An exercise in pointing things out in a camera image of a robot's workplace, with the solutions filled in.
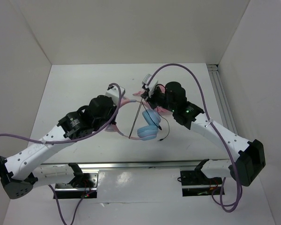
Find pink blue cat-ear headphones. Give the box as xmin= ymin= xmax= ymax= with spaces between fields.
xmin=105 ymin=98 xmax=162 ymax=141

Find aluminium mounting rail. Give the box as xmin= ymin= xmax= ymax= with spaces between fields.
xmin=37 ymin=159 xmax=230 ymax=172

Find thin black headphone cable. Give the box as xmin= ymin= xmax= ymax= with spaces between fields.
xmin=128 ymin=99 xmax=170 ymax=142

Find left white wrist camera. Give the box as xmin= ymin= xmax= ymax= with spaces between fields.
xmin=105 ymin=85 xmax=126 ymax=105

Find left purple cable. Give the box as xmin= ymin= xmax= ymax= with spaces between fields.
xmin=0 ymin=83 xmax=122 ymax=162

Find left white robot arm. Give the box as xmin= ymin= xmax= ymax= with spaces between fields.
xmin=0 ymin=95 xmax=121 ymax=199

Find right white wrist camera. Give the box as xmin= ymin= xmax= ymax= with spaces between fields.
xmin=142 ymin=74 xmax=158 ymax=98

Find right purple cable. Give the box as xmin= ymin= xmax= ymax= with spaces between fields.
xmin=147 ymin=64 xmax=243 ymax=213

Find purple cable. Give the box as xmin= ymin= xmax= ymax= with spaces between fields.
xmin=147 ymin=64 xmax=243 ymax=213
xmin=0 ymin=83 xmax=122 ymax=162

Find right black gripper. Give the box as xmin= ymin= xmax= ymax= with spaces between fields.
xmin=141 ymin=85 xmax=176 ymax=112

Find right aluminium side rail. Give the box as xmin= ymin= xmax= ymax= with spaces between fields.
xmin=207 ymin=64 xmax=238 ymax=135

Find pink gaming headphones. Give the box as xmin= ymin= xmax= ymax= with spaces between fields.
xmin=133 ymin=84 xmax=171 ymax=116

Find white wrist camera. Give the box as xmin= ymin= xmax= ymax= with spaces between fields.
xmin=105 ymin=85 xmax=126 ymax=105
xmin=142 ymin=74 xmax=158 ymax=98

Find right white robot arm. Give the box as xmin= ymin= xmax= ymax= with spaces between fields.
xmin=142 ymin=82 xmax=266 ymax=187

